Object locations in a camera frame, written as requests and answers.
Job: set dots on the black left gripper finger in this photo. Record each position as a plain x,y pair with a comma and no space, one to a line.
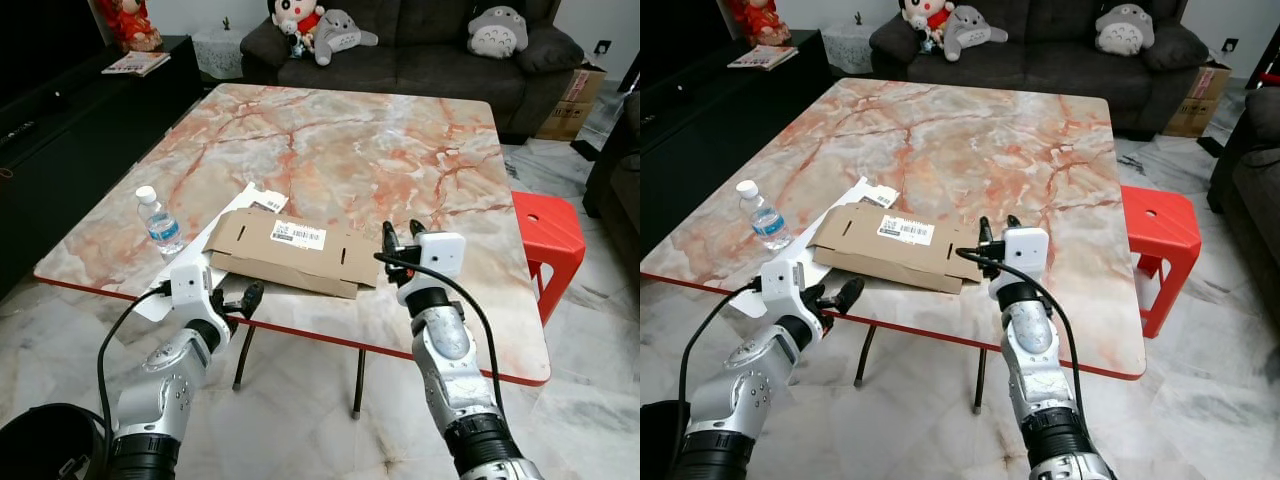
252,297
815,297
220,298
851,294

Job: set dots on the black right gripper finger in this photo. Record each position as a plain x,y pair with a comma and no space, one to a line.
1012,223
985,232
416,230
390,240

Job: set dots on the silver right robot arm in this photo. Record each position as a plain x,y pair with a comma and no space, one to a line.
450,370
1035,360

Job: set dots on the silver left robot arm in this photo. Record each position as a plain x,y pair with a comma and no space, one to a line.
745,385
160,385

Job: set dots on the black rubbish bin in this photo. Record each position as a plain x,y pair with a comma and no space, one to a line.
45,445
660,445

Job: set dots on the flattened brown cardboard box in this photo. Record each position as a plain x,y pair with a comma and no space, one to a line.
880,250
280,255

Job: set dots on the black metal table leg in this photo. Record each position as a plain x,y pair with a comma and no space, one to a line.
243,360
358,385
866,358
982,380

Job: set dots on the clear plastic water bottle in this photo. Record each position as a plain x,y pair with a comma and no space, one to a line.
160,225
765,220

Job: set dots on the white flat paper sheet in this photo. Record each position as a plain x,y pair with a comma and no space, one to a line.
255,198
865,192

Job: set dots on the red plastic stool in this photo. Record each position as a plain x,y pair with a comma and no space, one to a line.
545,235
1160,235

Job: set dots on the dark grey fabric sofa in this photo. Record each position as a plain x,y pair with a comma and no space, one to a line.
430,60
1055,60

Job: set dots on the black low cabinet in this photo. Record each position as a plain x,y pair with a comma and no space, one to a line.
710,140
70,160

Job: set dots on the grey Totoro plush toy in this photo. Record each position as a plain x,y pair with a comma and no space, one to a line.
1124,30
970,32
497,32
340,35

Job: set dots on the brown cardboard carton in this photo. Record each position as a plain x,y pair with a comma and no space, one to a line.
572,105
1198,100

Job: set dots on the dark armchair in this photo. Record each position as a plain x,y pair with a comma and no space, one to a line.
1250,150
615,170

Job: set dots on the cartoon boy plush doll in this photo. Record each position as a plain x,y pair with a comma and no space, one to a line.
925,18
295,22

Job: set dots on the white lace covered side table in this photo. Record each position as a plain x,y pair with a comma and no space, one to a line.
218,55
848,48

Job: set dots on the thin magazine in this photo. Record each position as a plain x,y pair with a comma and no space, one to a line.
135,63
762,57

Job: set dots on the red festive doll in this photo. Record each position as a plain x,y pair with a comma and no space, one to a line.
128,22
758,18

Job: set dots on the black television screen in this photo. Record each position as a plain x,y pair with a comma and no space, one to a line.
680,35
45,45

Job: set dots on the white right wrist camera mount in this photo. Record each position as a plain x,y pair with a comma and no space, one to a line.
440,258
1025,250

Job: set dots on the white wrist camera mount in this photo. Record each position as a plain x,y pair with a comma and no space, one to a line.
187,285
440,258
780,280
1025,250

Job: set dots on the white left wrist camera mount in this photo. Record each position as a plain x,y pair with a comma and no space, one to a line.
780,280
187,285

